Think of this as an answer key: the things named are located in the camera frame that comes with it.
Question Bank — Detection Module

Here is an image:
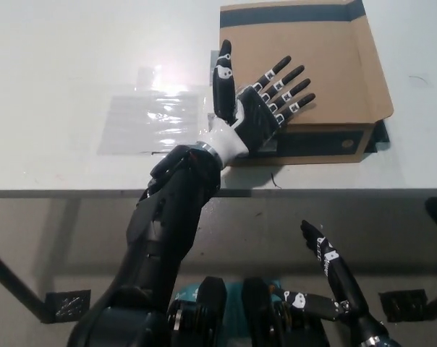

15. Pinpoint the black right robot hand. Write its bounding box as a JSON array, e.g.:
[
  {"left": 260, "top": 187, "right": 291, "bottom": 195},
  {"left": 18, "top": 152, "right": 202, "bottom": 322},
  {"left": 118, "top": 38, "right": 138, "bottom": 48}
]
[{"left": 281, "top": 219, "right": 372, "bottom": 327}]

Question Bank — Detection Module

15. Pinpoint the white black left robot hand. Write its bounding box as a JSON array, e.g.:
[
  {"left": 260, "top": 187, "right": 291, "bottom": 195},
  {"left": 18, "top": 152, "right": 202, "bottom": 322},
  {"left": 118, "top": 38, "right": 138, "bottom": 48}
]
[{"left": 208, "top": 38, "right": 317, "bottom": 164}]

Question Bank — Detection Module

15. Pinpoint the brown cardboard storage box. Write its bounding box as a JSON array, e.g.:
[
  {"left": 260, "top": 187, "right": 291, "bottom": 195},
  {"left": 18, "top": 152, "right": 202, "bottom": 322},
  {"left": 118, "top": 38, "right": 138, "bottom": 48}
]
[{"left": 218, "top": 0, "right": 394, "bottom": 168}]

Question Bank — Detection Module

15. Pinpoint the black right robot body block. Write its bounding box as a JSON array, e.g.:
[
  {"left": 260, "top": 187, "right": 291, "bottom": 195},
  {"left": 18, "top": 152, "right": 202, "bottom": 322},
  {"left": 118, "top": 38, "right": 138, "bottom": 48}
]
[{"left": 241, "top": 277, "right": 289, "bottom": 347}]

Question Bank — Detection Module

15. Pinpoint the black robot body block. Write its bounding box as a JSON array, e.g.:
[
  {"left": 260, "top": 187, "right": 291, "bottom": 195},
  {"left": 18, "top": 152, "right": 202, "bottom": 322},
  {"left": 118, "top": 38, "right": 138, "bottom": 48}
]
[
  {"left": 166, "top": 275, "right": 229, "bottom": 347},
  {"left": 241, "top": 277, "right": 289, "bottom": 347}
]

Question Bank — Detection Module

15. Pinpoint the black left robot body block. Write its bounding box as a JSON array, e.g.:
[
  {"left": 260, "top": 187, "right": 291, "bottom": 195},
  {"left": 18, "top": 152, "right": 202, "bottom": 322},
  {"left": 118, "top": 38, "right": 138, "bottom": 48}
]
[{"left": 166, "top": 275, "right": 229, "bottom": 347}]

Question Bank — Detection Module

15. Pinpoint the black floor tape patch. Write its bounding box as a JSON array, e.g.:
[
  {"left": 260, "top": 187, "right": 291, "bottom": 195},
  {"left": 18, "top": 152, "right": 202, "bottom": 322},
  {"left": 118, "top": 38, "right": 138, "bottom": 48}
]
[
  {"left": 378, "top": 288, "right": 430, "bottom": 324},
  {"left": 43, "top": 288, "right": 93, "bottom": 323}
]

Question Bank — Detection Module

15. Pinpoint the transparent plastic sheet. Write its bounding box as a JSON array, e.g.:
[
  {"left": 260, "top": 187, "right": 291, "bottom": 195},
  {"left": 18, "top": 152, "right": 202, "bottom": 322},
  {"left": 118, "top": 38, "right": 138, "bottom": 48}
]
[{"left": 96, "top": 64, "right": 221, "bottom": 157}]

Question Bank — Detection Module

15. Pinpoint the black tape patch on table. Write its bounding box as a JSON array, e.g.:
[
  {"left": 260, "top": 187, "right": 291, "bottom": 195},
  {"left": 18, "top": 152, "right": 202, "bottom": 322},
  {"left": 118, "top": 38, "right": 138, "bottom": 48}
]
[{"left": 362, "top": 118, "right": 391, "bottom": 153}]

